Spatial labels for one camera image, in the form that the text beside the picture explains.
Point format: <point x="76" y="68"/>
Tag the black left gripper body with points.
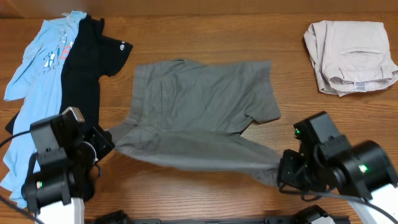
<point x="100" y="141"/>

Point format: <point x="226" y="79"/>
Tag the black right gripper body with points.
<point x="298" y="171"/>

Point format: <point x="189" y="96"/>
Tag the grey shorts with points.
<point x="189" y="115"/>

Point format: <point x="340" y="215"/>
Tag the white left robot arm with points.
<point x="58" y="181"/>

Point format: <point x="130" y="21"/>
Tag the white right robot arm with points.
<point x="327" y="165"/>

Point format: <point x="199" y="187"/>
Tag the black t-shirt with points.
<point x="92" y="56"/>

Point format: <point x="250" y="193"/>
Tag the light blue t-shirt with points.
<point x="37" y="81"/>

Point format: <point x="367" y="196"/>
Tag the folded beige shorts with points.
<point x="350" y="56"/>

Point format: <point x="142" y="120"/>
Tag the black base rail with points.
<point x="310" y="215"/>

